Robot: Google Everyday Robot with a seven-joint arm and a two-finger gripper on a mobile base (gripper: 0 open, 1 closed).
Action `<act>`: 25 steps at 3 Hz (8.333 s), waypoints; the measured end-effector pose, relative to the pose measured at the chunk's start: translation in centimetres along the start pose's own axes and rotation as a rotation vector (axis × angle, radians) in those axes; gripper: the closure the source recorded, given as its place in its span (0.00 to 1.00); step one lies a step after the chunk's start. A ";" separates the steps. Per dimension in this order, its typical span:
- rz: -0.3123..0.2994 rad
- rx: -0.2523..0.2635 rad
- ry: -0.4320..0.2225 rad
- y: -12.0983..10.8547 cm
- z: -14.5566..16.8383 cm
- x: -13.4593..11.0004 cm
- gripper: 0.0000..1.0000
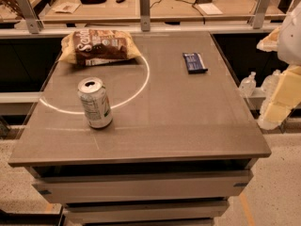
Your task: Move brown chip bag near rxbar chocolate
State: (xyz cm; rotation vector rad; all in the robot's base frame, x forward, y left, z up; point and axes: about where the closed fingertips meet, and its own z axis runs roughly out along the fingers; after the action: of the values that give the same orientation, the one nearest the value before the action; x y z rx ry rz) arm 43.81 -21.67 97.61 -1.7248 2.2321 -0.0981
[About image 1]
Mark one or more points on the white soda can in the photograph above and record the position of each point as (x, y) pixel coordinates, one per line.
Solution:
(94, 99)

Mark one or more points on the brown chip bag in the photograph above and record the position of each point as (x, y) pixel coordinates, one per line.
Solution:
(91, 47)

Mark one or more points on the grey drawer cabinet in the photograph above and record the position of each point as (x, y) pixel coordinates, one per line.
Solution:
(143, 194)

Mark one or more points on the right metal bracket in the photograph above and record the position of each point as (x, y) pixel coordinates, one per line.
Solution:
(257, 19)

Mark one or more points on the metal bracket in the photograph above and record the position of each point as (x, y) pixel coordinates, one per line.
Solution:
(257, 19)
(33, 22)
(145, 15)

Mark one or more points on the clear bottle left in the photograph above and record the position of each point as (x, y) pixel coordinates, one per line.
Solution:
(248, 85)

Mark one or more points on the clear bottle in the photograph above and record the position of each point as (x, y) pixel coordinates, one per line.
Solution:
(270, 82)
(248, 85)

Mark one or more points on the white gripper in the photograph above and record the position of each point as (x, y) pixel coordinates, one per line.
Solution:
(291, 38)

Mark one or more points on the paper card on desk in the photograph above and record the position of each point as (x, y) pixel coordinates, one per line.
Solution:
(66, 7)

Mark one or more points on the middle metal bracket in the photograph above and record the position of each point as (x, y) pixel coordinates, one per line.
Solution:
(145, 15)

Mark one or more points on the white paper sheet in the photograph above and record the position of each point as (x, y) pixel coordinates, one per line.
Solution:
(210, 9)

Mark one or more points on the left metal bracket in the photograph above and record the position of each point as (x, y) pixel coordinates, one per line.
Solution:
(33, 22)

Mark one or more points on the black object on desk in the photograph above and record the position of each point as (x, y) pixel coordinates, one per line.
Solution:
(92, 2)

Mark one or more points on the blue rxbar chocolate bar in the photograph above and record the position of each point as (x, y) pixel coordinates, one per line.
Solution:
(194, 63)

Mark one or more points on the clear bottle right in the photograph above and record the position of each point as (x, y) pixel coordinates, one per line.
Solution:
(270, 82)

